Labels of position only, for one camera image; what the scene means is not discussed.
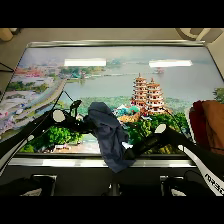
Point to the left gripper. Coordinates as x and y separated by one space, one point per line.
79 124

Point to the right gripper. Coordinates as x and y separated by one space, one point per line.
136 151

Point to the blue garment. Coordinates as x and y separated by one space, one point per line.
108 133

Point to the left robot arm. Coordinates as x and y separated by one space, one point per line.
20 141

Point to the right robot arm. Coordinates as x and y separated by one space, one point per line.
196 151

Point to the dark red garment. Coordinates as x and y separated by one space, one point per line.
196 123

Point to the orange-brown garment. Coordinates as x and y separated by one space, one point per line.
215 125

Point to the silver frame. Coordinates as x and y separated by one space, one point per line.
100 162

